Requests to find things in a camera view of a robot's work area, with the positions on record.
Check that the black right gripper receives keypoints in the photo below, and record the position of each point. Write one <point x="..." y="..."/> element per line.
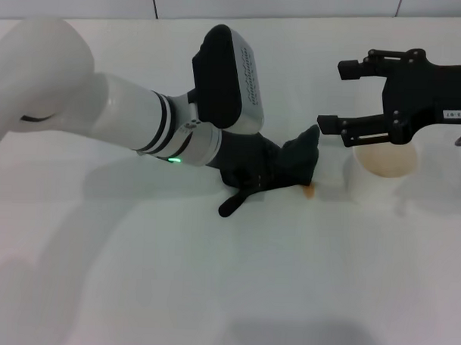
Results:
<point x="422" y="92"/>

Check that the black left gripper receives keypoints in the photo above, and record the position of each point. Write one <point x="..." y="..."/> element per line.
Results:
<point x="238" y="154"/>

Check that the dark blue rag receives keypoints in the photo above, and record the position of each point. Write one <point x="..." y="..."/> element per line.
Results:
<point x="299" y="159"/>

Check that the white paper cup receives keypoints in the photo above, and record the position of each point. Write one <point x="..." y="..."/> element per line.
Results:
<point x="370" y="185"/>

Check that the orange brown liquid stain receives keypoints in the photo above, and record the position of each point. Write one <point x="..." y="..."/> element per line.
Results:
<point x="309" y="192"/>

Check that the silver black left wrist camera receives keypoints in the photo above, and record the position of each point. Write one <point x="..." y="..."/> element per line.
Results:
<point x="226" y="85"/>

